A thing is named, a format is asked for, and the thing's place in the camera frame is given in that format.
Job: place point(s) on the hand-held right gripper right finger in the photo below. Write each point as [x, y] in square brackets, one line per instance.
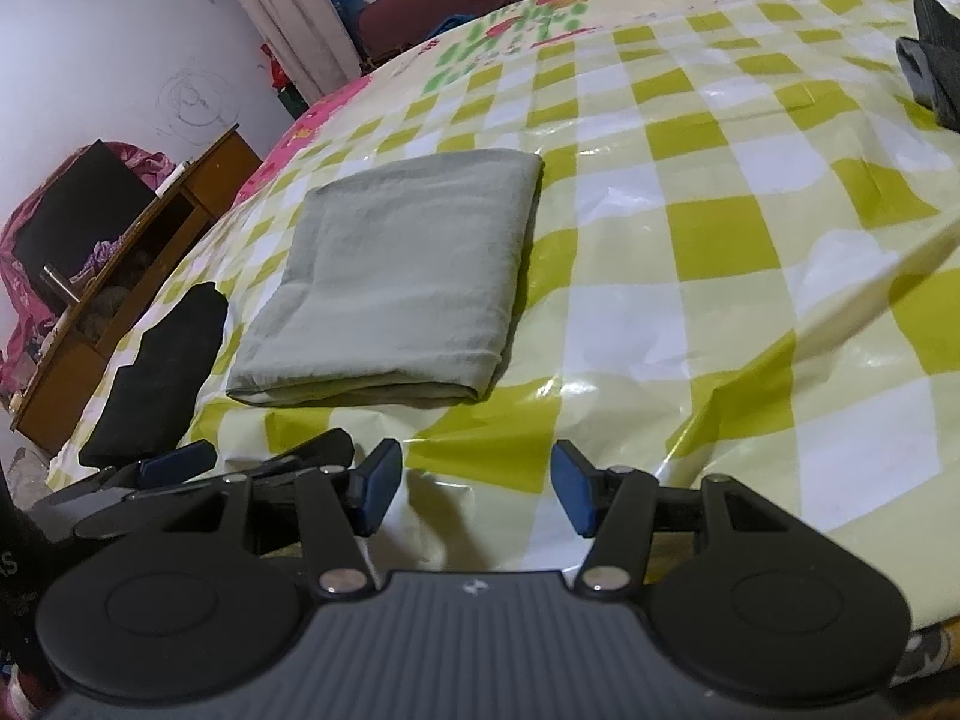
[574, 491]

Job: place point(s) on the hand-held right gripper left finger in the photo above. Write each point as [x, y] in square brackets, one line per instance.
[379, 491]

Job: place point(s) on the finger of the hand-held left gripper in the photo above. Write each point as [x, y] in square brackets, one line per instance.
[178, 461]
[322, 448]

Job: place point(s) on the sage green pants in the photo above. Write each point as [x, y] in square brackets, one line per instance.
[405, 262]

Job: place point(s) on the dark grey folded pants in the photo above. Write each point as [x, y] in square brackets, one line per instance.
[943, 37]

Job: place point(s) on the black folded cloth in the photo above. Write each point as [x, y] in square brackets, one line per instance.
[161, 379]

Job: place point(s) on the metal cylinder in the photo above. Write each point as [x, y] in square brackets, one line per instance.
[58, 283]

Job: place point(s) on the checkered plastic bed cover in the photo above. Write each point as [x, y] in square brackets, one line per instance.
[712, 277]

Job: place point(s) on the pink printed cloth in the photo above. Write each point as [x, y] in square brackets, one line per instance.
[19, 255]

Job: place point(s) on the wooden bedside cabinet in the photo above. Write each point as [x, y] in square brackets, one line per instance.
[191, 195]

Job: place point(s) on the black monitor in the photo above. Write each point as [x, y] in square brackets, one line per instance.
[82, 202]

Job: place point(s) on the red hanging item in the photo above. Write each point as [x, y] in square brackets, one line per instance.
[279, 75]

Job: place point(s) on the beige curtain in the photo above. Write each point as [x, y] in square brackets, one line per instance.
[292, 15]

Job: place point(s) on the blue bag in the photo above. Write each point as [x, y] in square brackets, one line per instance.
[346, 4]

